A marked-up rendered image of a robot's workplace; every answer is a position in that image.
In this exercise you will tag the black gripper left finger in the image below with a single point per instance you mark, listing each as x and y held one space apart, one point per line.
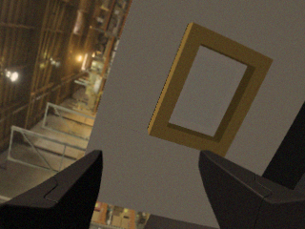
64 201

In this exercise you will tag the tan flat board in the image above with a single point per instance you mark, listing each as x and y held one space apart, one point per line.
151 175

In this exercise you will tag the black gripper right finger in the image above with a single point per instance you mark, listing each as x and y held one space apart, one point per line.
243 200

